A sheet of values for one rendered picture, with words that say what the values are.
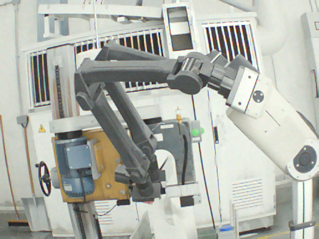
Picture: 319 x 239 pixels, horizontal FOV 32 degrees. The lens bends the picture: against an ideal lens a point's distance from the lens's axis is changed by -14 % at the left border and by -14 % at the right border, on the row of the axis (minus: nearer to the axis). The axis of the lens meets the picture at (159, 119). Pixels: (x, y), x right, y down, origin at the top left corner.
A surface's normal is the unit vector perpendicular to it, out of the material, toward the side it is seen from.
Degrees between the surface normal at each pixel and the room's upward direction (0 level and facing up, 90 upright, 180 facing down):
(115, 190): 90
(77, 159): 90
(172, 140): 90
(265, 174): 90
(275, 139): 115
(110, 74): 126
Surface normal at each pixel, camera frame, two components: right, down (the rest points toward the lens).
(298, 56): -0.09, 0.07
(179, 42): -0.16, -0.67
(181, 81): -0.34, 0.72
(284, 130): 0.33, 0.43
